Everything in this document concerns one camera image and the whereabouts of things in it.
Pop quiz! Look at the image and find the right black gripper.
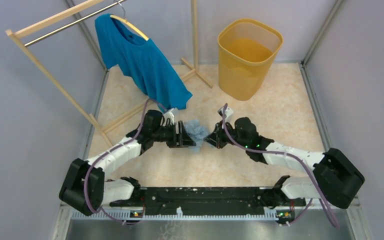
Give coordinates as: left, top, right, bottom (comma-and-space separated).
204, 120, 249, 150

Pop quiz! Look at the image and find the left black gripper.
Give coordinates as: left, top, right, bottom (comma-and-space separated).
152, 120, 196, 149

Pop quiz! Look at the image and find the light blue plastic trash bag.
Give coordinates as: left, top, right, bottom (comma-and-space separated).
183, 119, 210, 153

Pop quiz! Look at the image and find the yellow mesh trash bin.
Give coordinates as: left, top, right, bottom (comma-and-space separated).
217, 18, 284, 101

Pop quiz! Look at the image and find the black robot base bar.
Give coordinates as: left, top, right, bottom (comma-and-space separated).
109, 187, 306, 216

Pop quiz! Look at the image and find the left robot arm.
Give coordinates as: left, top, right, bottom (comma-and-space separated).
58, 110, 196, 216

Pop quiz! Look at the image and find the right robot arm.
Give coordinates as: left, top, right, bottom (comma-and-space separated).
204, 117, 366, 209

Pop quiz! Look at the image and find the blue t-shirt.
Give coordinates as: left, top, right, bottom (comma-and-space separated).
94, 14, 193, 110

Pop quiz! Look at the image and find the wooden clothes hanger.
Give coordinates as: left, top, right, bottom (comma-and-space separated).
110, 0, 149, 41

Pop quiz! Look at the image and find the wooden clothes rack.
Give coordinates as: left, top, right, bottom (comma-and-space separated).
5, 0, 214, 148

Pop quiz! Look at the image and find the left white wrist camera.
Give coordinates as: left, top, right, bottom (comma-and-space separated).
163, 108, 179, 126

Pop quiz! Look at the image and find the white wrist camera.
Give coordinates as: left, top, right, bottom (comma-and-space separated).
217, 106, 234, 122
163, 108, 179, 126

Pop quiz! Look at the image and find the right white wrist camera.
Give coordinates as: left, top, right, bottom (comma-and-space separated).
217, 106, 234, 122

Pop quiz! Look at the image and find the white toothed cable duct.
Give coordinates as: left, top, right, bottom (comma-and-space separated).
71, 207, 279, 222

